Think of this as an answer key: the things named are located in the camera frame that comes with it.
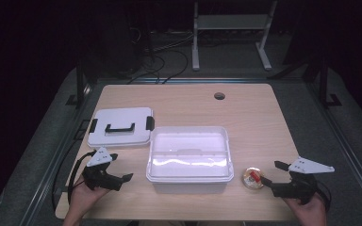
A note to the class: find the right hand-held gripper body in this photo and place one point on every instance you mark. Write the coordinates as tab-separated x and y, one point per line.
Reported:
295	186

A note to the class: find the black frame post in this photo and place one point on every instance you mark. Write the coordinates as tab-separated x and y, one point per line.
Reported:
80	84
323	84

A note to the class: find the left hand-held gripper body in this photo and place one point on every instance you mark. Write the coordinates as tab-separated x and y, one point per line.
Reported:
99	179

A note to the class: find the white plastic storage box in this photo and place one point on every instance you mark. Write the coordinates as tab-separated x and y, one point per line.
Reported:
188	147

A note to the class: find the small round clear cup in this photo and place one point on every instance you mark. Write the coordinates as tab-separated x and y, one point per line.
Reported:
251	182

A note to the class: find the person's right hand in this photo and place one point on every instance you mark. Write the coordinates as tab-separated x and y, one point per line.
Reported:
308	213

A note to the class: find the person's left hand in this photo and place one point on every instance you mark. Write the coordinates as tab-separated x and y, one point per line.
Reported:
83	196

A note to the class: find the grey metal stand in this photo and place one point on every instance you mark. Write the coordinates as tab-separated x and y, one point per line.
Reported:
232	22

